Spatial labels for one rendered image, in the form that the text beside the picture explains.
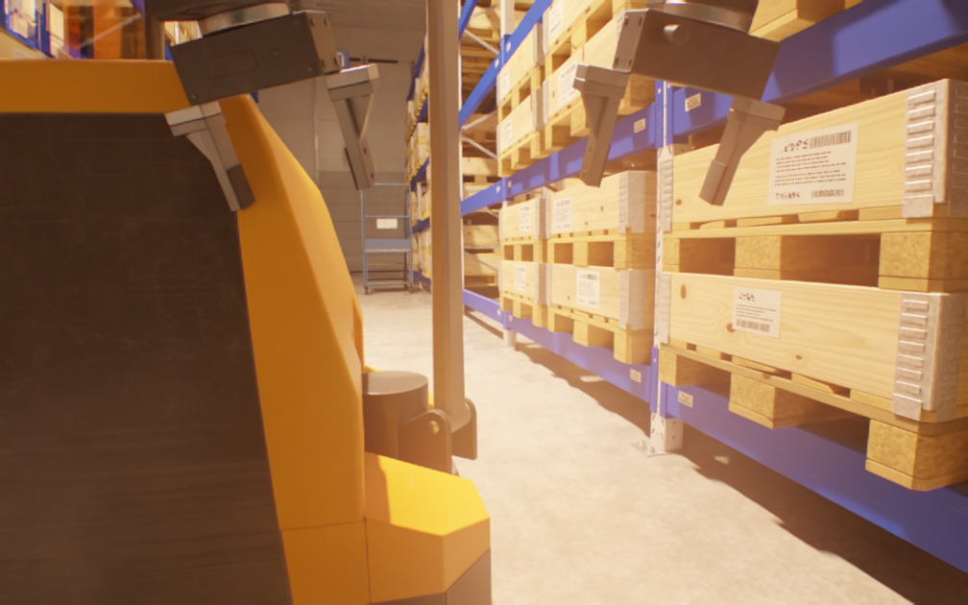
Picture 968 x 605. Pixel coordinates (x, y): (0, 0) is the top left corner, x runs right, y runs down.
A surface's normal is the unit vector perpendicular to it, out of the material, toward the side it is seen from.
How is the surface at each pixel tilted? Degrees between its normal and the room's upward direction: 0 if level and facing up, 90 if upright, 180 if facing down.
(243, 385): 90
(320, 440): 90
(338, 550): 90
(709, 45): 113
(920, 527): 90
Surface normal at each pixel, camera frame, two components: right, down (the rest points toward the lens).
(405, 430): -0.49, 0.10
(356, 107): -0.08, 0.50
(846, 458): -0.97, 0.04
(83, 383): 0.23, 0.10
